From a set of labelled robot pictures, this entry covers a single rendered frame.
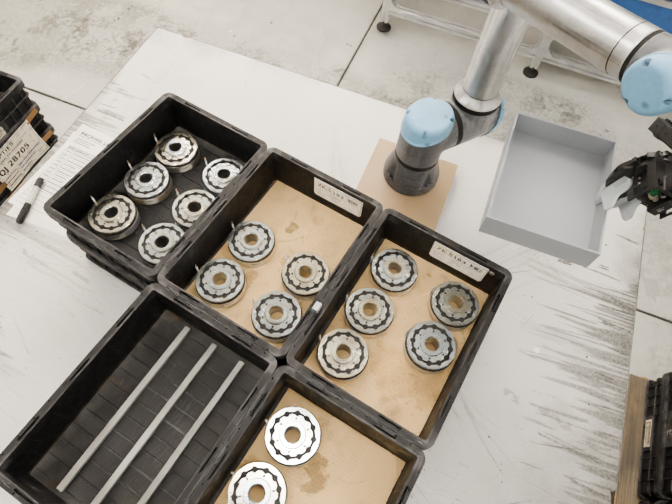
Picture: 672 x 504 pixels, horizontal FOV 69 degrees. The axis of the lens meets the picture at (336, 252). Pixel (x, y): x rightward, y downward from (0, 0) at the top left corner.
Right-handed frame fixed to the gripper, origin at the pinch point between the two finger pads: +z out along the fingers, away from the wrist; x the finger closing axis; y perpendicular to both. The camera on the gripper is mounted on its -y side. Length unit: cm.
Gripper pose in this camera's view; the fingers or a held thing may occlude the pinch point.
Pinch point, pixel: (604, 199)
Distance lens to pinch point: 104.4
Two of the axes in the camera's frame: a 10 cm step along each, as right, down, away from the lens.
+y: -3.1, 8.4, -4.5
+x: 8.9, 4.2, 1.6
